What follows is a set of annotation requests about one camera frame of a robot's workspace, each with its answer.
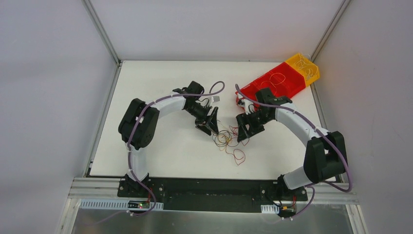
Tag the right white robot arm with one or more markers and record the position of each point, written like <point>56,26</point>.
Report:
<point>325,155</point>

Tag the middle red bin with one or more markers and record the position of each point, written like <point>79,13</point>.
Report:
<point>271,81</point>

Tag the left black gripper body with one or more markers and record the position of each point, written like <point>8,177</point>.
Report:
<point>206,121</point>

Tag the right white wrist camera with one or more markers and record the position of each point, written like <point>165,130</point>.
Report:
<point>247,105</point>

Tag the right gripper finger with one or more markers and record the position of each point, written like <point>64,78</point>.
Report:
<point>253,130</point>
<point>242,127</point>

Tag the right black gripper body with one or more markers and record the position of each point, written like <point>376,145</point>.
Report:
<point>251,122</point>

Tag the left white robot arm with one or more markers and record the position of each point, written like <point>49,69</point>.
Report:
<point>138,125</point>

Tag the red bin near yellow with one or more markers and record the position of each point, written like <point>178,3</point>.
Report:
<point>293,83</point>

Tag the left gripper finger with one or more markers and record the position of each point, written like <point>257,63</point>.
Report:
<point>212,121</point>
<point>206,127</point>

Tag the yellow plastic bin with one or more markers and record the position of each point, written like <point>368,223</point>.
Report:
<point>300,63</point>

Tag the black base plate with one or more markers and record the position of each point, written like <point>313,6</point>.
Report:
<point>210,195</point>

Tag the front red bin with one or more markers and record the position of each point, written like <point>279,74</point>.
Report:
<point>248,91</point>

